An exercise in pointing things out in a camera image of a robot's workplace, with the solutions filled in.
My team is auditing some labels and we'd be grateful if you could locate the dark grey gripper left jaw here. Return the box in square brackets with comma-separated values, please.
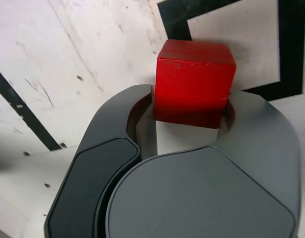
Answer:
[44, 84, 158, 238]

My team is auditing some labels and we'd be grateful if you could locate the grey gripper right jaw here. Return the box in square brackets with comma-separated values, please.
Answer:
[96, 90, 303, 238]

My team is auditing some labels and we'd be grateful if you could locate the red cube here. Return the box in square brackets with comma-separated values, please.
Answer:
[154, 39, 237, 130]

